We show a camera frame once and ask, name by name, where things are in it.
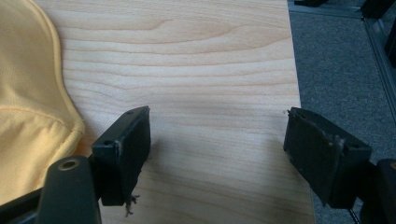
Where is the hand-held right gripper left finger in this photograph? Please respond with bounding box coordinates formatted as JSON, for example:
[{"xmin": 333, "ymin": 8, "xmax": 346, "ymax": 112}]
[{"xmin": 91, "ymin": 105, "xmax": 152, "ymax": 217}]

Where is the yellow garment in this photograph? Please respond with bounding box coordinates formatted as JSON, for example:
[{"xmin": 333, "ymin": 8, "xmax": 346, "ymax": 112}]
[{"xmin": 0, "ymin": 0, "xmax": 86, "ymax": 206}]

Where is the black stand foot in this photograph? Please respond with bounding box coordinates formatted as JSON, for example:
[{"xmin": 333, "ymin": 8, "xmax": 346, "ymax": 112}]
[
  {"xmin": 293, "ymin": 0, "xmax": 330, "ymax": 7},
  {"xmin": 360, "ymin": 0, "xmax": 396, "ymax": 20}
]

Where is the metal frame rail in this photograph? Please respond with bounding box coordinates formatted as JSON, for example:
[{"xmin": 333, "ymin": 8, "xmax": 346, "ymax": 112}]
[{"xmin": 288, "ymin": 1, "xmax": 396, "ymax": 125}]

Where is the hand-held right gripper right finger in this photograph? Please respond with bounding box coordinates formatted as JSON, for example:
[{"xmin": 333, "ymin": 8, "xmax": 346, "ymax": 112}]
[{"xmin": 282, "ymin": 106, "xmax": 373, "ymax": 209}]

